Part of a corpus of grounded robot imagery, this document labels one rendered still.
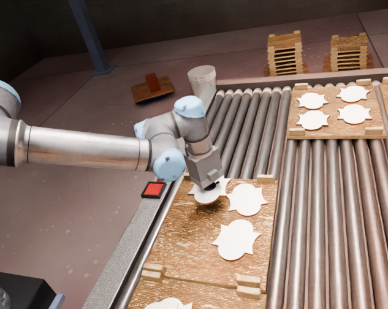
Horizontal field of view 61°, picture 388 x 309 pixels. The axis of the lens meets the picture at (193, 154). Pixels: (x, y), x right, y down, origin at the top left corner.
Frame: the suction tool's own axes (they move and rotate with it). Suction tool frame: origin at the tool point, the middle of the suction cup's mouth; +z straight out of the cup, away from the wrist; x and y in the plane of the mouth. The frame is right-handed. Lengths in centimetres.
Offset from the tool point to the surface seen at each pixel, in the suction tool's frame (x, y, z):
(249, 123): 29, 44, 10
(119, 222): 124, -14, 101
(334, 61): 130, 253, 82
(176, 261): -8.8, -21.3, 7.8
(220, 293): -25.1, -18.3, 7.8
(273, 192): -10.2, 17.1, 7.9
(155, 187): 25.1, -8.6, 8.5
